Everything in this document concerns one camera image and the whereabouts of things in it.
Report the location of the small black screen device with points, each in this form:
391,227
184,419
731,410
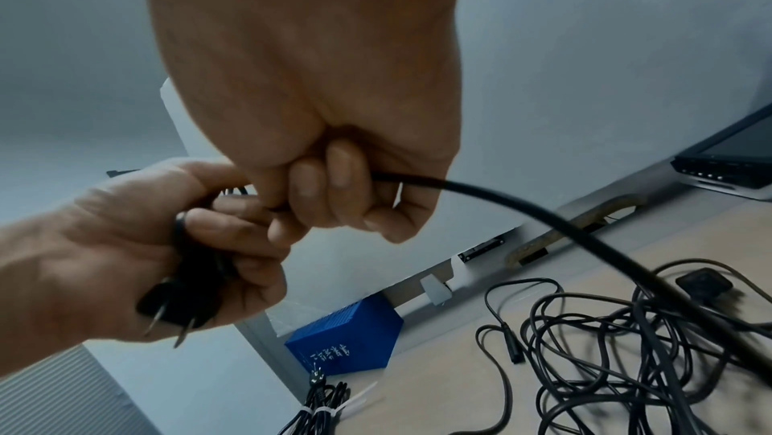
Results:
736,147

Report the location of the light wooden table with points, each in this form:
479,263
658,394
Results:
434,376

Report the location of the blue triangular box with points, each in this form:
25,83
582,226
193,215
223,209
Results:
344,337

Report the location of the person's right hand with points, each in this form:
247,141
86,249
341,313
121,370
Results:
301,66

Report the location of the grey window blinds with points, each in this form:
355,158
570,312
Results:
60,399

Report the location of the person's left hand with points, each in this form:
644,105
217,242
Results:
90,271

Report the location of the grey door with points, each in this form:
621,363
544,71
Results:
120,173

